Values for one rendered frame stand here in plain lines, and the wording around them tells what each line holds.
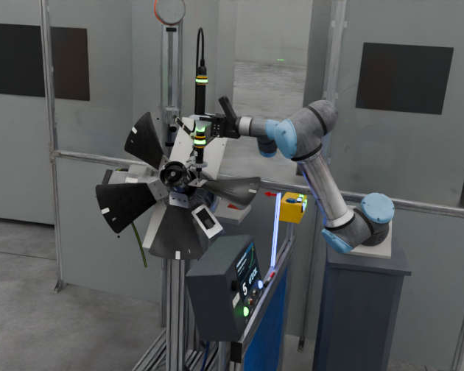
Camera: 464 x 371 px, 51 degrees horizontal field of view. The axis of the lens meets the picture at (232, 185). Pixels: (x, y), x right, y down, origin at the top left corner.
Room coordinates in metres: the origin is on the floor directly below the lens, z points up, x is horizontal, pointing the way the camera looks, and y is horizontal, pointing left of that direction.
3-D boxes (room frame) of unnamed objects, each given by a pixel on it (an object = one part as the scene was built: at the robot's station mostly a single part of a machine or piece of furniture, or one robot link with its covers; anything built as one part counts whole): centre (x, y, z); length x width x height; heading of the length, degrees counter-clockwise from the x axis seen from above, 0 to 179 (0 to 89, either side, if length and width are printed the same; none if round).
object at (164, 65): (2.65, 0.37, 0.90); 0.08 x 0.06 x 1.80; 108
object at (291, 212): (2.15, -0.29, 1.02); 0.16 x 0.10 x 0.11; 163
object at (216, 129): (1.94, 0.04, 1.44); 0.12 x 0.08 x 0.09; 73
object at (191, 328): (2.33, 0.17, 0.58); 0.09 x 0.05 x 1.15; 73
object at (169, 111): (2.56, 0.34, 1.35); 0.10 x 0.07 x 0.09; 18
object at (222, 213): (2.53, 0.09, 0.85); 0.36 x 0.24 x 0.03; 73
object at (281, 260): (1.77, -0.17, 0.82); 0.90 x 0.04 x 0.08; 163
